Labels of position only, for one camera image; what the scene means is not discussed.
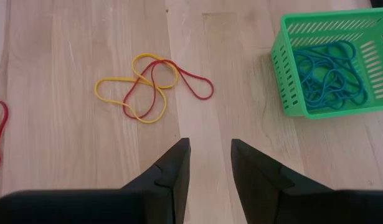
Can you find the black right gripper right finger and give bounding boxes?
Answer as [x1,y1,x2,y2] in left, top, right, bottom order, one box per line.
[230,138,383,224]

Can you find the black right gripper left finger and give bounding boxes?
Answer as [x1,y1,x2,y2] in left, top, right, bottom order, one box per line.
[0,137,192,224]

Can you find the yellow rubber band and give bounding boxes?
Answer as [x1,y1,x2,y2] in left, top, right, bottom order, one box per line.
[94,52,180,124]

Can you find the red rubber band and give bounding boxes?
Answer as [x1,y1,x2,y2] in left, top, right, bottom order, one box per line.
[0,99,9,175]
[122,58,215,120]

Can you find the green plastic basket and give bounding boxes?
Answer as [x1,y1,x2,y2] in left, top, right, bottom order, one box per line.
[270,6,383,121]

